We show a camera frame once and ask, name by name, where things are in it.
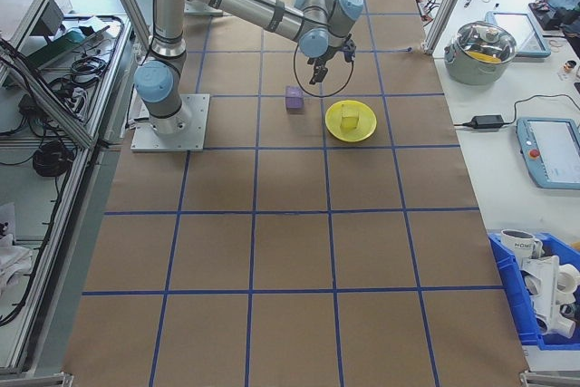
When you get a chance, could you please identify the purple foam block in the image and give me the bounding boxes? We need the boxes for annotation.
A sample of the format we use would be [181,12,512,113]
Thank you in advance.
[285,85,305,111]

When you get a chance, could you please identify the yellow foam block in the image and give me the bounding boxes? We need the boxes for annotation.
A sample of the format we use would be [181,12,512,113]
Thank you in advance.
[339,105,360,131]

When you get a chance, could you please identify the yellow plastic plate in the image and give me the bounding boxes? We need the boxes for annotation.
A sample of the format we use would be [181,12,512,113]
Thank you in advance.
[324,99,378,142]

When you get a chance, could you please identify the grey pot with glass lid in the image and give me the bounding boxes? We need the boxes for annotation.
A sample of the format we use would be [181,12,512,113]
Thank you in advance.
[443,19,518,86]

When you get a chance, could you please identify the black power adapter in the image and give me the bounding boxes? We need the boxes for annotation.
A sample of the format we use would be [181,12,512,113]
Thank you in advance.
[470,114,506,130]

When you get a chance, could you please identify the light blue framed tablet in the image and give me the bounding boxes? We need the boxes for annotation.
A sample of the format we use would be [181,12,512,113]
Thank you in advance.
[485,10,552,58]

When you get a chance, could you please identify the teach pendant with red button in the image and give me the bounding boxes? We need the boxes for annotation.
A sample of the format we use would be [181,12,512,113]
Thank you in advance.
[516,117,580,189]

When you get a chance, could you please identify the white mug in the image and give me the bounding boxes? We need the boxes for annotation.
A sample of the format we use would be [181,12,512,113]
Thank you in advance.
[499,228,544,262]

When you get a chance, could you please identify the grey box device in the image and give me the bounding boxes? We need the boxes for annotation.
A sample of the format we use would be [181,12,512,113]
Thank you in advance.
[38,0,69,34]

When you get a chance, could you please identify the blue storage bin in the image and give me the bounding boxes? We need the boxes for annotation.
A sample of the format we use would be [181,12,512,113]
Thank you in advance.
[488,232,580,351]

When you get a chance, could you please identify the white pipe fittings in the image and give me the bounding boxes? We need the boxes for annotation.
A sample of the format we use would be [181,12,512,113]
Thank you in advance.
[520,255,580,338]

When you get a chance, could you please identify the white crumpled cloth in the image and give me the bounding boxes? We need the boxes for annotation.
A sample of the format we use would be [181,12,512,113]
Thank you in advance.
[0,203,34,291]

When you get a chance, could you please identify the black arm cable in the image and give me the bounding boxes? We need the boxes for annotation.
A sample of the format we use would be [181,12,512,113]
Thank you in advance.
[293,35,355,100]

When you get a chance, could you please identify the aluminium profile post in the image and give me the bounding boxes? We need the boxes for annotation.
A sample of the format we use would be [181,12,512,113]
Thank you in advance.
[422,0,482,56]

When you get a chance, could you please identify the black adapter cable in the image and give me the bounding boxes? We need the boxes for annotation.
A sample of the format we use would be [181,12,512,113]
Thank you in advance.
[454,94,580,129]

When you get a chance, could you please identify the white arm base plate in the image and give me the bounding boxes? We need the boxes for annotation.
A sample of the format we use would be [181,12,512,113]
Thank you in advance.
[130,93,212,153]
[182,0,224,17]

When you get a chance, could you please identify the V-shaped metal bar frame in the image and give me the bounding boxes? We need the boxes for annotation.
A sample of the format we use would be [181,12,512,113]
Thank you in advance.
[0,0,153,379]

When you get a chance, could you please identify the black coiled cable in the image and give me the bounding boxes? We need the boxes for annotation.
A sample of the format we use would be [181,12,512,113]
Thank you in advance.
[32,140,70,179]

